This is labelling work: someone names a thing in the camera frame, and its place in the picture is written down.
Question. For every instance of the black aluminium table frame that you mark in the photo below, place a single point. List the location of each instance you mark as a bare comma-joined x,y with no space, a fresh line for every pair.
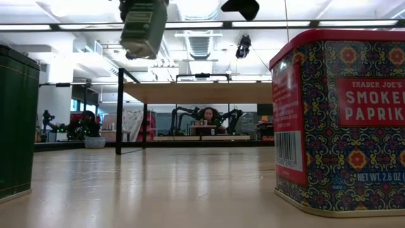
226,23

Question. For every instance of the small round grey pot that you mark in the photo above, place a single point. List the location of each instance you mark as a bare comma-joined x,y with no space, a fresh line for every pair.
95,142

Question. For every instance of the black red cart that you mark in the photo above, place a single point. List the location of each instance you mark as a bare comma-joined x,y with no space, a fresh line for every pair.
265,130

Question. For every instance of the black overhead camera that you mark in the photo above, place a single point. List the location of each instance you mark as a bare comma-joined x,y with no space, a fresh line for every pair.
243,47

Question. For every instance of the green spice jar green lid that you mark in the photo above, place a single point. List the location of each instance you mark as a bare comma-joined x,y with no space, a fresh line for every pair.
144,31

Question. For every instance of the red tool cabinet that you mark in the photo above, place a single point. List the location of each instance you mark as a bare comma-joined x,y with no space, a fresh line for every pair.
150,126

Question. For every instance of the dark green black pepper tin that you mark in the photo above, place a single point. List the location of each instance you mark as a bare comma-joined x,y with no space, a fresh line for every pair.
17,126

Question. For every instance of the wooden shelf black metal legs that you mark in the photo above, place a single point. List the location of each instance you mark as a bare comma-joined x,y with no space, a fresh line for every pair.
196,92

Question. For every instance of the white draped cloth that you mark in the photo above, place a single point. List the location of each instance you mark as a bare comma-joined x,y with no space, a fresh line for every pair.
131,123

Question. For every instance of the background robot green lights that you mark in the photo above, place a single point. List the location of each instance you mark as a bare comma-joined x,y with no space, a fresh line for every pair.
82,126

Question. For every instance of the black background robot arm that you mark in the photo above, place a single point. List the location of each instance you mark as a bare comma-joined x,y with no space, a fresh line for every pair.
232,118
180,118

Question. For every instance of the black round ceiling fixture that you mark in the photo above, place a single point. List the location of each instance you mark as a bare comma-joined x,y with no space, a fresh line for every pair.
130,57

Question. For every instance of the person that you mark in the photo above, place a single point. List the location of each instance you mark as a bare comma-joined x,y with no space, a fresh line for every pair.
210,118

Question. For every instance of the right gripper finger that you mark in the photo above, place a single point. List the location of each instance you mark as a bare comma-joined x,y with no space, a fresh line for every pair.
240,8

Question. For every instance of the black monitor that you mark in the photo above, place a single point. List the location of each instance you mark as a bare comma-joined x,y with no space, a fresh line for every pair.
265,109

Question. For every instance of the pale background table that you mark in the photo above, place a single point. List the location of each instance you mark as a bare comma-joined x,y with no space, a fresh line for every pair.
202,138

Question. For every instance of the red smoked paprika tin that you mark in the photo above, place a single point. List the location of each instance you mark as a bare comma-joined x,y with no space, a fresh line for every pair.
341,126

